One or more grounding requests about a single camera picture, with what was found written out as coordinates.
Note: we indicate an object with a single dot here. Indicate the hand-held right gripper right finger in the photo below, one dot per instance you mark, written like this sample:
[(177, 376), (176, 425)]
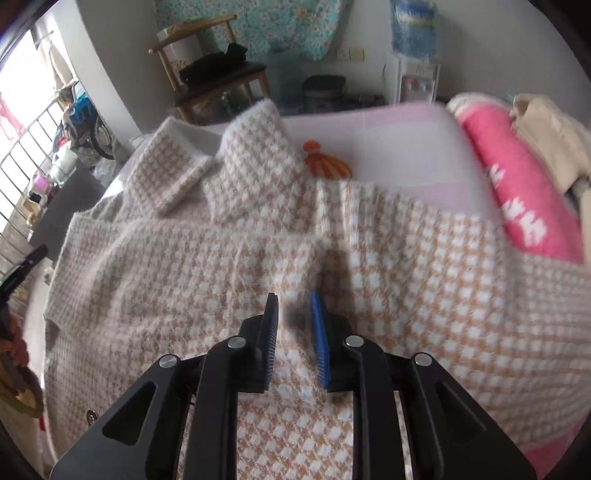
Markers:
[(319, 341)]

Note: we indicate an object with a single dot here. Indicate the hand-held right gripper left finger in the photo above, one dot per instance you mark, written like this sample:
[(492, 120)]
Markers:
[(270, 341)]

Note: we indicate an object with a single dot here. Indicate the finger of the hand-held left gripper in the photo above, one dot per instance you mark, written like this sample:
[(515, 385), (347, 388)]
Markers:
[(25, 265)]

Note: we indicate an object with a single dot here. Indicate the beige houndstooth fuzzy sweater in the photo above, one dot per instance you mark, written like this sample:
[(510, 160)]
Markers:
[(184, 258)]

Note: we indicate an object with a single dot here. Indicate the person's left forearm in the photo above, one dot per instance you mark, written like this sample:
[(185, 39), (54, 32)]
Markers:
[(23, 397)]

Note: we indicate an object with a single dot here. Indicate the person's left hand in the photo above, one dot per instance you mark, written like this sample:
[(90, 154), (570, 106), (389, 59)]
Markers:
[(14, 350)]

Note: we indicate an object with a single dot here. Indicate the dark grey cabinet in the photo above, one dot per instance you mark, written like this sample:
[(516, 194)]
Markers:
[(60, 207)]

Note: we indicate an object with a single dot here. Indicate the wheelchair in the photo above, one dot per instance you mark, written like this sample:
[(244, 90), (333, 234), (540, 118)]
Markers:
[(99, 138)]

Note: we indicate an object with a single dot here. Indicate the metal balcony railing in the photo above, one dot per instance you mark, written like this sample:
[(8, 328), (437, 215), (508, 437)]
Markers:
[(41, 115)]

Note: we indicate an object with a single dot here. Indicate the hanging pink garment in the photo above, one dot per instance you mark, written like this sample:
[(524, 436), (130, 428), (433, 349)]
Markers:
[(9, 113)]

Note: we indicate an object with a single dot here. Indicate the pink balloon print mat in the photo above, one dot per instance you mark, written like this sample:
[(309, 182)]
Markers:
[(397, 152)]

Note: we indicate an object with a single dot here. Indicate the hanging beige garment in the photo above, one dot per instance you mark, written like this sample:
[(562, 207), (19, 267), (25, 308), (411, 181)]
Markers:
[(60, 62)]

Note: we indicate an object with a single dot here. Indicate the black round container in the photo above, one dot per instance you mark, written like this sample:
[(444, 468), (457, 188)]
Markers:
[(323, 94)]

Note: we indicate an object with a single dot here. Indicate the pink floral blanket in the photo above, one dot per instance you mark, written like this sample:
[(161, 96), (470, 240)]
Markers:
[(508, 161)]

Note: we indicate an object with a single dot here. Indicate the translucent plastic bin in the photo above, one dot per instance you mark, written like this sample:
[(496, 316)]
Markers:
[(286, 78)]

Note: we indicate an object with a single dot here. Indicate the wooden chair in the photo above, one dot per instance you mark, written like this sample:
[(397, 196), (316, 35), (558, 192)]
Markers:
[(221, 78)]

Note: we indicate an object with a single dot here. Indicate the black bag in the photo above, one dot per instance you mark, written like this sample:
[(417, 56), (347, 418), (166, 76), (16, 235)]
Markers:
[(207, 69)]

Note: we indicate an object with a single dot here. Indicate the white water dispenser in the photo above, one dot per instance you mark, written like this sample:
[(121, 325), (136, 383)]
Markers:
[(415, 83)]

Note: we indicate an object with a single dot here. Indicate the teal floral hanging cloth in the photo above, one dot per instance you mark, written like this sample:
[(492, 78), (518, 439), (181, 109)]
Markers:
[(258, 23)]

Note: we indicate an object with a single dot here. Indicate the blue water bottle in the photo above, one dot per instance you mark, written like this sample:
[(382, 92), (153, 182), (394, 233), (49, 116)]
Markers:
[(413, 27)]

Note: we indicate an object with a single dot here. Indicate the white wall socket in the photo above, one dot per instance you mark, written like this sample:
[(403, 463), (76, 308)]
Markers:
[(343, 53)]

